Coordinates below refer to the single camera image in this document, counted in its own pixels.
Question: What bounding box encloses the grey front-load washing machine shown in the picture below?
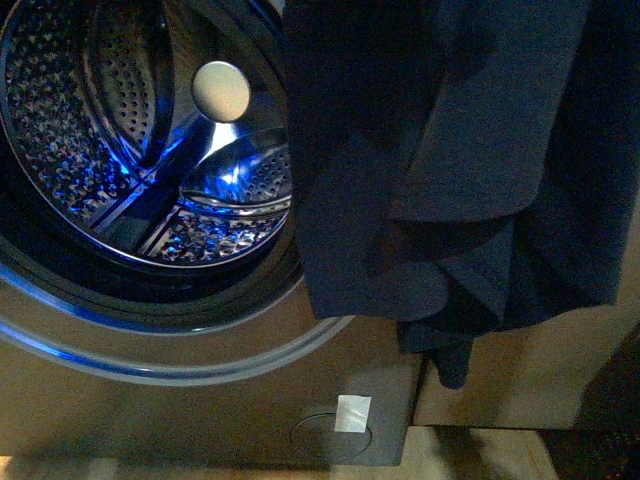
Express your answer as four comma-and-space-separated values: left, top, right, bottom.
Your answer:
0, 0, 426, 469

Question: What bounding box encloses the steel perforated washer drum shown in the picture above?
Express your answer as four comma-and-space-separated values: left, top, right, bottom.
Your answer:
1, 1, 292, 269

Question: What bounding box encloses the grey side cabinet panel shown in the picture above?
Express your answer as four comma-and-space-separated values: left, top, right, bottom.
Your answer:
412, 199, 640, 430

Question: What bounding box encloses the dark navy garment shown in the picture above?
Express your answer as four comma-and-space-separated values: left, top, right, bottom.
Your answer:
283, 1, 639, 389

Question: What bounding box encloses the white tape strip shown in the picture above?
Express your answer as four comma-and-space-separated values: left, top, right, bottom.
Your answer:
334, 395, 372, 434

